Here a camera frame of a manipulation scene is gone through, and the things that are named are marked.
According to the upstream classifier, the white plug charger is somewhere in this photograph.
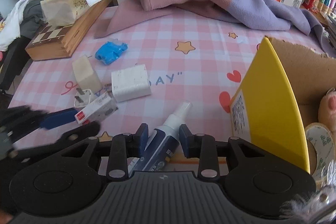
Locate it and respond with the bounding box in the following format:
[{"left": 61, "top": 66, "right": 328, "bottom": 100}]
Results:
[{"left": 73, "top": 88, "right": 97, "bottom": 109}]

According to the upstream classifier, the white power adapter brick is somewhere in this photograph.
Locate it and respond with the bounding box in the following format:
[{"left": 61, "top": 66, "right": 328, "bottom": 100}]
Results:
[{"left": 111, "top": 64, "right": 151, "bottom": 103}]

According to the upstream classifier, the pink checkered tablecloth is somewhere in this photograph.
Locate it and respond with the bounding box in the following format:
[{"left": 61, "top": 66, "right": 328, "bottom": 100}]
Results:
[{"left": 10, "top": 7, "right": 321, "bottom": 141}]

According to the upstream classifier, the pink plush paw toy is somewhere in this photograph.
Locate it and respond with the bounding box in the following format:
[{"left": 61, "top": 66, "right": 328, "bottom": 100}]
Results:
[{"left": 318, "top": 88, "right": 336, "bottom": 134}]

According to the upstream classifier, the yellow cardboard box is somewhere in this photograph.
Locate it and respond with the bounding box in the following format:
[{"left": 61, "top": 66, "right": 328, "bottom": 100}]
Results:
[{"left": 230, "top": 36, "right": 335, "bottom": 173}]

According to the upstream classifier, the pink purple fleece cloth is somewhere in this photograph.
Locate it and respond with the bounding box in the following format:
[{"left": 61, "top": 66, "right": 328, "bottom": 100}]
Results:
[{"left": 94, "top": 0, "right": 335, "bottom": 57}]

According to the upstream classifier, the white t-shirt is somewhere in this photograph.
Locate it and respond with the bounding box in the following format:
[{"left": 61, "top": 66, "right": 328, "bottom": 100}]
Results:
[{"left": 0, "top": 0, "right": 29, "bottom": 52}]

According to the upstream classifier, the blue taped bundle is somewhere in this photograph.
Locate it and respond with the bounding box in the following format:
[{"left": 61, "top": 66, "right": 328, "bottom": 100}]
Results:
[{"left": 95, "top": 39, "right": 128, "bottom": 65}]

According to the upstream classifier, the dark grey garment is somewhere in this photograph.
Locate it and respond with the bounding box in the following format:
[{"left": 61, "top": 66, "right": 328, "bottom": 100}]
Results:
[{"left": 20, "top": 0, "right": 44, "bottom": 39}]

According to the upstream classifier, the wooden chess board box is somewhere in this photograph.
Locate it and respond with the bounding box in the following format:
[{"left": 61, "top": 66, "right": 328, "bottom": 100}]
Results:
[{"left": 26, "top": 0, "right": 112, "bottom": 61}]

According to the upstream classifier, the small white red box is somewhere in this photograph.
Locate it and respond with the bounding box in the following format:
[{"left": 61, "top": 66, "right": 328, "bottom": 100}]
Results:
[{"left": 75, "top": 92, "right": 118, "bottom": 124}]

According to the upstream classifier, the cream square block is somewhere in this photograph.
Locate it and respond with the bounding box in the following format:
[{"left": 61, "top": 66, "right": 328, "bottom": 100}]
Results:
[{"left": 72, "top": 55, "right": 102, "bottom": 93}]

